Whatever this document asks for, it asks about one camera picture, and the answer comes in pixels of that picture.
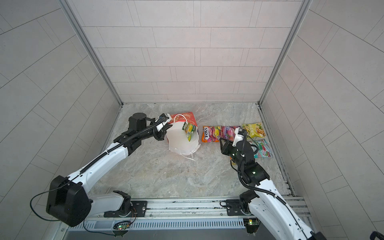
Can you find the purple raspberry candy packet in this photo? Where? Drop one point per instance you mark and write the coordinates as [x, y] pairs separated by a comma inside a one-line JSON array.
[[228, 132]]

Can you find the orange fruits candy packet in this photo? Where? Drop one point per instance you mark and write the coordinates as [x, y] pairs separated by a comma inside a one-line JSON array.
[[211, 134]]

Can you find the yellow green snack packet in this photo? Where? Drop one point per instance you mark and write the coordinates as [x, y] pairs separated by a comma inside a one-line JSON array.
[[255, 130]]

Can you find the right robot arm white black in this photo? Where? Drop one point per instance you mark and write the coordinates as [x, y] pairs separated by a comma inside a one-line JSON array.
[[262, 199]]

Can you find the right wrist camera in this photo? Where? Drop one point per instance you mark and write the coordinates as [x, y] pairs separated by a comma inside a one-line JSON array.
[[239, 136]]

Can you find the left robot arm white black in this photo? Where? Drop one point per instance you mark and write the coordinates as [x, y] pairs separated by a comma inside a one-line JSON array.
[[68, 197]]

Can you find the left green circuit board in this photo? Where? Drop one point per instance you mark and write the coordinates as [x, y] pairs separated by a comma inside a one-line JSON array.
[[121, 228]]

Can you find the green circuit board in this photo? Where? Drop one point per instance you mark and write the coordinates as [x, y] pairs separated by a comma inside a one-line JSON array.
[[252, 225], [121, 228]]

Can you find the right green circuit board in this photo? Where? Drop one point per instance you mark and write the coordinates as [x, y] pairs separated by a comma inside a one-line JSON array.
[[252, 225]]

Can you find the aluminium mounting rail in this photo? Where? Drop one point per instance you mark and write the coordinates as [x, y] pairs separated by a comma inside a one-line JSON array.
[[156, 208]]

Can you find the green spring tea candy packet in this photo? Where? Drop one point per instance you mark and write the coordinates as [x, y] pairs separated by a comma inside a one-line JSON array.
[[189, 129]]

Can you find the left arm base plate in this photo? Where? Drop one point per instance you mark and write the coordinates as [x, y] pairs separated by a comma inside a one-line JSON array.
[[131, 210]]

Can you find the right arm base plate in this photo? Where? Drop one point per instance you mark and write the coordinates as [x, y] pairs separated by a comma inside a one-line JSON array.
[[234, 208]]

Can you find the teal cherry mint candy packet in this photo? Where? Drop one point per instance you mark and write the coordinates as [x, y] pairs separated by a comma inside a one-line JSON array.
[[264, 149]]

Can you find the red paper gift bag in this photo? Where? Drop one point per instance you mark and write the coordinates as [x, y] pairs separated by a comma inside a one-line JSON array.
[[177, 139]]

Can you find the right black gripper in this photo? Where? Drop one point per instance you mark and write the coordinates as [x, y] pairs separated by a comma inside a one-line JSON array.
[[227, 147]]

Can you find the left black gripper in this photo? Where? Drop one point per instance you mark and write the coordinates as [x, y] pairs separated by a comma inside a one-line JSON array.
[[162, 132]]

